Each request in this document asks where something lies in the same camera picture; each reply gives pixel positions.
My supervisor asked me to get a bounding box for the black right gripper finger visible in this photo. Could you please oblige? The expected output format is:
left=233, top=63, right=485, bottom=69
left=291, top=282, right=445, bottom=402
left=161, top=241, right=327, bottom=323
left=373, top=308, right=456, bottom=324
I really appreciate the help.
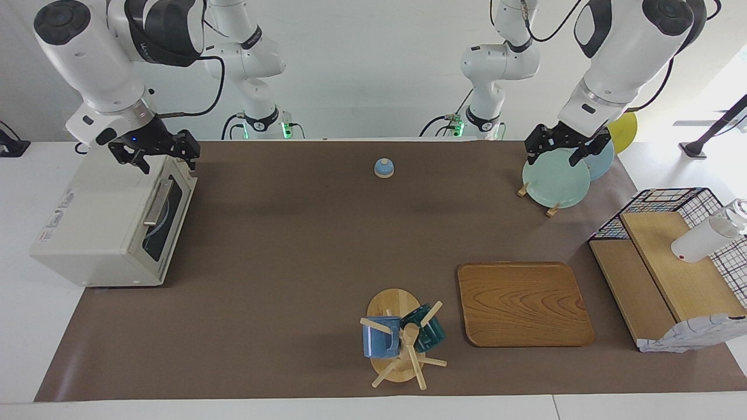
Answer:
left=109, top=143, right=150, bottom=174
left=175, top=131, right=201, bottom=171

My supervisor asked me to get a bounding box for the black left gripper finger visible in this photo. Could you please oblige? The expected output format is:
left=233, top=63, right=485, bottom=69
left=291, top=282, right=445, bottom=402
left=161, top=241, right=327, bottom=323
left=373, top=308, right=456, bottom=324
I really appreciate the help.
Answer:
left=524, top=125, right=549, bottom=167
left=569, top=131, right=612, bottom=167

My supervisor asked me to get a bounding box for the light blue ringed plate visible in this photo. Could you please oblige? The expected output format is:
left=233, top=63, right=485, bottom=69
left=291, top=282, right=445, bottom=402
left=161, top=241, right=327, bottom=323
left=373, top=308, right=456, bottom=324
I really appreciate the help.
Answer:
left=145, top=190, right=177, bottom=243

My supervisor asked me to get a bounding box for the beige toaster oven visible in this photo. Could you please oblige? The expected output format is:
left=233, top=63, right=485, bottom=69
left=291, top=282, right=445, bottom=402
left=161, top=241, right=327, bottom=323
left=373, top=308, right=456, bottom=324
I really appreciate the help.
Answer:
left=29, top=149, right=199, bottom=288

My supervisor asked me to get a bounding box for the pale blue plate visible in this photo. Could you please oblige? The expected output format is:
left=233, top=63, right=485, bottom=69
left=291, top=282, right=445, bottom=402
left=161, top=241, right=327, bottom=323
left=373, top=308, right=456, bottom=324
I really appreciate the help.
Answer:
left=575, top=140, right=615, bottom=181

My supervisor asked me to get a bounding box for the yellow plate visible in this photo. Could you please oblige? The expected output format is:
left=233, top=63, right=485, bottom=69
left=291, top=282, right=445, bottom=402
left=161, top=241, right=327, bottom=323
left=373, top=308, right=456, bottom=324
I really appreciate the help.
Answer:
left=607, top=111, right=638, bottom=155

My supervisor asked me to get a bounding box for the pale green plate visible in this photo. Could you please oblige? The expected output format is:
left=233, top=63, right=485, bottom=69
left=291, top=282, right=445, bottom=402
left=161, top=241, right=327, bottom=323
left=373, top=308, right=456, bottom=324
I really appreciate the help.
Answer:
left=522, top=147, right=592, bottom=209

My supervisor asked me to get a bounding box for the wooden plate rack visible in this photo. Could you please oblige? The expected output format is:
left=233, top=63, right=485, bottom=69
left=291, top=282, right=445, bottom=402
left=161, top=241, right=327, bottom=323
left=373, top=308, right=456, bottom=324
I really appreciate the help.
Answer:
left=516, top=182, right=563, bottom=219

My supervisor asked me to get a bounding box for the black angled stand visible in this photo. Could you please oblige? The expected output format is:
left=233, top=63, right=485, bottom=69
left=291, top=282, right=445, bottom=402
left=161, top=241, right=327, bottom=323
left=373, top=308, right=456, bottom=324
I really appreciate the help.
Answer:
left=679, top=93, right=747, bottom=159

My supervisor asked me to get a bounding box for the small black device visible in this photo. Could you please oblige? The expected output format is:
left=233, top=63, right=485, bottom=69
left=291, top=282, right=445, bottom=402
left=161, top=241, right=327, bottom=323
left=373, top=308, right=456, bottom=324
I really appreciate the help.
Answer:
left=0, top=120, right=31, bottom=158

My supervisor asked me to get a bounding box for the white cup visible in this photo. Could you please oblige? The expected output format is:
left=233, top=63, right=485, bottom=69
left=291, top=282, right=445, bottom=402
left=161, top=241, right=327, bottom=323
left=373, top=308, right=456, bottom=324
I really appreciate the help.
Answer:
left=671, top=198, right=747, bottom=264

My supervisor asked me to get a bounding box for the wooden serving tray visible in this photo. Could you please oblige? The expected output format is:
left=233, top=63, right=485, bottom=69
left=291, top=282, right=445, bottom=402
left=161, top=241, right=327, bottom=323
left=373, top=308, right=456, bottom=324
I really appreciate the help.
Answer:
left=458, top=261, right=595, bottom=348

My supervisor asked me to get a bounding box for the brown table mat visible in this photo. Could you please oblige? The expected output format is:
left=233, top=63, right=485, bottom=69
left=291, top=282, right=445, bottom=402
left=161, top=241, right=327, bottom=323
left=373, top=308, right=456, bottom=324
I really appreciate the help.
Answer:
left=34, top=140, right=747, bottom=403

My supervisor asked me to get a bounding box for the white marbled cloth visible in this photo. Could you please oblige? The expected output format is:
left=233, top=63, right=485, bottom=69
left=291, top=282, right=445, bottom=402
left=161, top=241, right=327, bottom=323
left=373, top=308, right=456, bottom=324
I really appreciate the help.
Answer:
left=638, top=313, right=747, bottom=354

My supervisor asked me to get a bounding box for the wooden mug tree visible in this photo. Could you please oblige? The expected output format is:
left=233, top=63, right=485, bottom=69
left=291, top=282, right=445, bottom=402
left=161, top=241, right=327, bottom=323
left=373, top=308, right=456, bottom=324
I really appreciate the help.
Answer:
left=359, top=288, right=448, bottom=391

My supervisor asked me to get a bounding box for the dark green mug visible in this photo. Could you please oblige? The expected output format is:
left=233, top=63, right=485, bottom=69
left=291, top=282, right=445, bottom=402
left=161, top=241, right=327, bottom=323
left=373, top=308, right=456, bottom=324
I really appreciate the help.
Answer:
left=400, top=304, right=447, bottom=353

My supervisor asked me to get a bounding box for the blue mug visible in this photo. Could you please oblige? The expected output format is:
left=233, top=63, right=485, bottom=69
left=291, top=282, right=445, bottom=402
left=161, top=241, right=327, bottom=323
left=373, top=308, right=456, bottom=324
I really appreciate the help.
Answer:
left=362, top=316, right=402, bottom=359

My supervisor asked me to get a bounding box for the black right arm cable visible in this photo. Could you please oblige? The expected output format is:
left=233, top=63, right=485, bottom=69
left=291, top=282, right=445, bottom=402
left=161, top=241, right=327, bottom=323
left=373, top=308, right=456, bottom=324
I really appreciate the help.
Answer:
left=158, top=55, right=226, bottom=119

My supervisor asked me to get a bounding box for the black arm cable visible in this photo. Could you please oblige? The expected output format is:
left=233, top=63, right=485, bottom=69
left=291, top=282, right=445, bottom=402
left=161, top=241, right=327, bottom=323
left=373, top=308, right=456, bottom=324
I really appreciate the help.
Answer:
left=158, top=55, right=226, bottom=119
left=489, top=0, right=721, bottom=113

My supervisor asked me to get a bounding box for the black wire basket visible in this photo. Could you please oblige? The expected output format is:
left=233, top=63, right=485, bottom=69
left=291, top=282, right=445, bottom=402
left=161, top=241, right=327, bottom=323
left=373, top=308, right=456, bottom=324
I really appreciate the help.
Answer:
left=588, top=187, right=747, bottom=310

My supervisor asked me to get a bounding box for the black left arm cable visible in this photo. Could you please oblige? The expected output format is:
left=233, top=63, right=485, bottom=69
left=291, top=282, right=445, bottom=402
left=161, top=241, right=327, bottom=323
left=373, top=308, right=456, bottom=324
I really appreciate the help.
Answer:
left=489, top=0, right=721, bottom=113

